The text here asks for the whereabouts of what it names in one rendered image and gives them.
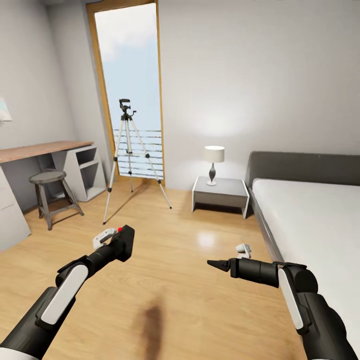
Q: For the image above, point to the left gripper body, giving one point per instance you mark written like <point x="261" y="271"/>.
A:
<point x="108" y="252"/>

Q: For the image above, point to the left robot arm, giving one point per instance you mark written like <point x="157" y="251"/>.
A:
<point x="33" y="335"/>

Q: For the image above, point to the camera tripod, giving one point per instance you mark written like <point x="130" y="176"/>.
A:
<point x="126" y="117"/>

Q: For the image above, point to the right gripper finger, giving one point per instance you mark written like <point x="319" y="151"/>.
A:
<point x="224" y="265"/>

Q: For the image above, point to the bed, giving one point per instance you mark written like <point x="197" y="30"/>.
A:
<point x="307" y="206"/>

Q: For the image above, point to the digital camera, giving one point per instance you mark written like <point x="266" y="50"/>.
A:
<point x="126" y="234"/>

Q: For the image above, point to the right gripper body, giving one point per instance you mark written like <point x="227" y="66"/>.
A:
<point x="247" y="269"/>

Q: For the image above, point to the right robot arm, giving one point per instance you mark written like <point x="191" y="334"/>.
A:
<point x="322" y="330"/>

